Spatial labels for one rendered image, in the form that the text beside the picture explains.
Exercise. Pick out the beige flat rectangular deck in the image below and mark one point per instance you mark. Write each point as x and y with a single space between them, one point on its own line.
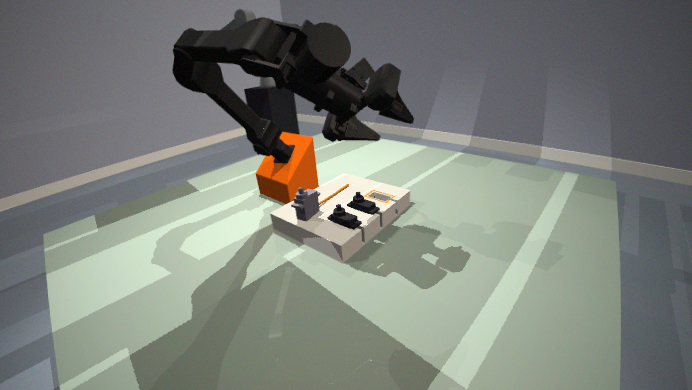
346 221

